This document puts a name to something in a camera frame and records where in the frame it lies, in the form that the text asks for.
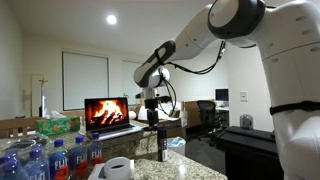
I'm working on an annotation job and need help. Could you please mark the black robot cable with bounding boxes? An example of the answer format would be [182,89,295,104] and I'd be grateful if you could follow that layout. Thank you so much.
[154,39,228,118]

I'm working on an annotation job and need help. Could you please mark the black office chair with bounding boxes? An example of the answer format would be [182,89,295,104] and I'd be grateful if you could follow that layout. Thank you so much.
[195,99,224,134]

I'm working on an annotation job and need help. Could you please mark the beige sofa with bedding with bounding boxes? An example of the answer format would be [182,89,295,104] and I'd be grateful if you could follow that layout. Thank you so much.
[133,98,183,138]

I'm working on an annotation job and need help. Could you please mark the green tissue box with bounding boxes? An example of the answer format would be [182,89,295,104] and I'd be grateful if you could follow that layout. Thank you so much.
[35,110,81,137]

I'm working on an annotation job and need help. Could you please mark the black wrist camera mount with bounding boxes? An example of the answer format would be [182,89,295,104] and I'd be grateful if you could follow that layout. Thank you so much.
[151,94,173,103]

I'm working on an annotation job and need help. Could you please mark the black bottle with label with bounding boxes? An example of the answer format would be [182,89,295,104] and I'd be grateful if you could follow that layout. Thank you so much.
[156,127,169,163]

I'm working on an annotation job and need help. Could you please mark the trash bin with bag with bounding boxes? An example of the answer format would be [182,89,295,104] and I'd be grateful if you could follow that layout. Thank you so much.
[167,136,187,157]

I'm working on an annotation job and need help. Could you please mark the white door with hook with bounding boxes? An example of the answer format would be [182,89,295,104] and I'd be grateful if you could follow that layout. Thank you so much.
[30,73,50,118]

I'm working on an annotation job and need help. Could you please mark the white square box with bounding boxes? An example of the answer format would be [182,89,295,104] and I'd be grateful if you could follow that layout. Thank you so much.
[87,158,136,180]

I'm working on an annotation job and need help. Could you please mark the black table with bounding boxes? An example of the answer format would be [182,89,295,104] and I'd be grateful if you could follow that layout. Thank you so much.
[184,125,284,180]

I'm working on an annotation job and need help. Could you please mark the desktop computer monitor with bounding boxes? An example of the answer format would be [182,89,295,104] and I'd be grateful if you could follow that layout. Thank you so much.
[214,88,230,103]

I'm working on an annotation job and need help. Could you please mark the grey mug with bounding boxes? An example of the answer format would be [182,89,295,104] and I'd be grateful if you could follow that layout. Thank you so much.
[239,113,255,131]

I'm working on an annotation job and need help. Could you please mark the wide white window blind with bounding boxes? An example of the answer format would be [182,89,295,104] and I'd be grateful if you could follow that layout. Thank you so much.
[61,51,110,112]

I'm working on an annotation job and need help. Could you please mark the Fiji water bottle blue cap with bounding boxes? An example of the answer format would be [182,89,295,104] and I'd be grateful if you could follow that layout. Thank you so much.
[68,135,89,179]
[88,132,104,169]
[23,148,51,180]
[0,159,29,180]
[48,138,70,180]

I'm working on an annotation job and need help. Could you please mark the large round ceiling light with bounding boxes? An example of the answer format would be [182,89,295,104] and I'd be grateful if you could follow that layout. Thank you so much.
[105,13,119,26]

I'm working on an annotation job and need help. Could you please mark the open laptop showing fire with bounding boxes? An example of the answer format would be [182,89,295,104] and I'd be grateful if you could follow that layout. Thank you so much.
[83,96,146,142]

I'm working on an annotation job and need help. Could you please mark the narrow white window blind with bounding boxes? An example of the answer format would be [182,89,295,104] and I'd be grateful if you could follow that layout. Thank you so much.
[121,59,152,105]

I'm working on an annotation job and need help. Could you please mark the pack of water bottles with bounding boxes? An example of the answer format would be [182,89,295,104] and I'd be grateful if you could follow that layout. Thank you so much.
[0,133,104,180]

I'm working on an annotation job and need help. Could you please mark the brown cardboard box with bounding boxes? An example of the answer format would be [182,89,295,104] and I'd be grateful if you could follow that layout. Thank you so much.
[179,100,203,129]

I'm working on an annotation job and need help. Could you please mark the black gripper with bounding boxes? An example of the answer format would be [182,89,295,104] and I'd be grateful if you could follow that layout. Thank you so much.
[143,98,160,127]

